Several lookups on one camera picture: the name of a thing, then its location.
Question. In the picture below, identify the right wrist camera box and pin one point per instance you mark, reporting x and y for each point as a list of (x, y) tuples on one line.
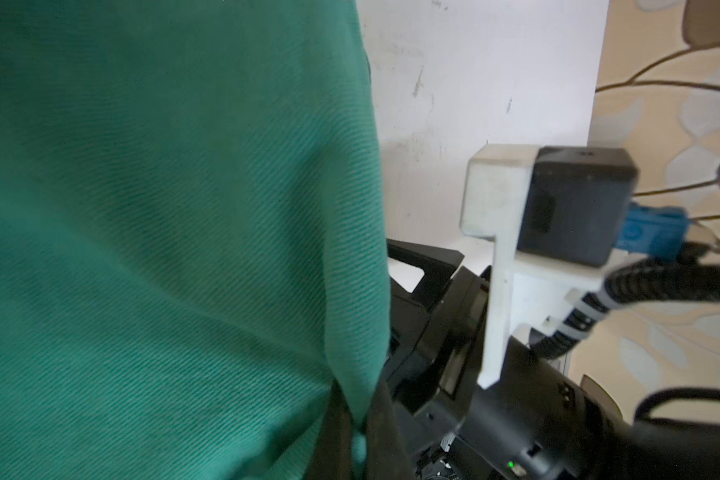
[(577, 202)]

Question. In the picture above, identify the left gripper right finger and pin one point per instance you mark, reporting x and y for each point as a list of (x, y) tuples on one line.
[(386, 456)]

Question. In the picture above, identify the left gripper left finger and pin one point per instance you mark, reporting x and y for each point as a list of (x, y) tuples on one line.
[(332, 457)]

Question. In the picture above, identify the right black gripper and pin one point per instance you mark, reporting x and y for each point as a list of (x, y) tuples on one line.
[(531, 424)]

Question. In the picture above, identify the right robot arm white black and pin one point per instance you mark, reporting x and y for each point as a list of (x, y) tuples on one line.
[(647, 447)]

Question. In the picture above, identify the green trousers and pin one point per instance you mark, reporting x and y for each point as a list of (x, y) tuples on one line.
[(192, 242)]

